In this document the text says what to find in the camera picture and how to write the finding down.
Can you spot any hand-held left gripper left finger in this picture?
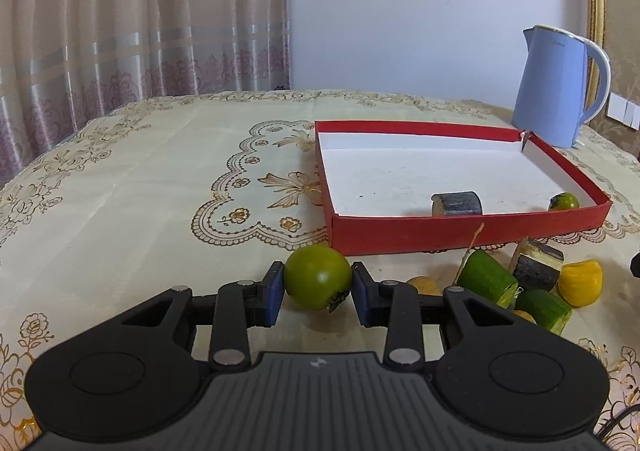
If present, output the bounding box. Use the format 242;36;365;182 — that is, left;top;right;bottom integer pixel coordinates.
120;261;286;373

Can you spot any yellow banana piece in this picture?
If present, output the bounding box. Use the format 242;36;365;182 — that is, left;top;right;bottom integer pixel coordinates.
557;259;604;308

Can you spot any large green round fruit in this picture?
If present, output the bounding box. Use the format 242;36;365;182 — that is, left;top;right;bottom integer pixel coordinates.
283;244;353;314

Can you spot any thin dry stem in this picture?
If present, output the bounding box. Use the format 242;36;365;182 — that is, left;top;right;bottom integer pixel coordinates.
454;223;485;283

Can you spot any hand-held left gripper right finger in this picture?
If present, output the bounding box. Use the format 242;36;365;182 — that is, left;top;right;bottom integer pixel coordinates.
351;261;538;373

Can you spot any patterned pink curtain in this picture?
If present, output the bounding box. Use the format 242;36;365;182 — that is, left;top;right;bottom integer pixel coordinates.
0;0;292;176

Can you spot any green cucumber piece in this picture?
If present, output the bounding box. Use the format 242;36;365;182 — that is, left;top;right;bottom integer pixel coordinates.
515;289;572;336
458;250;519;309

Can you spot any dark eggplant piece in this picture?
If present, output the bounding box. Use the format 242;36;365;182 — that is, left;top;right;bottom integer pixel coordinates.
509;238;565;292
431;190;483;218

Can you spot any small green round fruit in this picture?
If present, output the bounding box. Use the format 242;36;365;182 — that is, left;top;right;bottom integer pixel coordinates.
548;192;580;212

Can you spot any white wall switch plate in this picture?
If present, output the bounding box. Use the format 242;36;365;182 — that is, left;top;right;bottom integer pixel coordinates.
606;92;640;130

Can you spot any cream embroidered tablecloth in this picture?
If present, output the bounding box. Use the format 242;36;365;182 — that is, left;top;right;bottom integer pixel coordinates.
0;90;640;451

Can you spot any red cardboard box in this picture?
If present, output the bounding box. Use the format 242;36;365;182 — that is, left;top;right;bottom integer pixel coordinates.
314;120;613;256

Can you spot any blue electric kettle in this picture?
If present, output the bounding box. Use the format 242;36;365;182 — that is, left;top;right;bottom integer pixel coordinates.
511;25;612;149

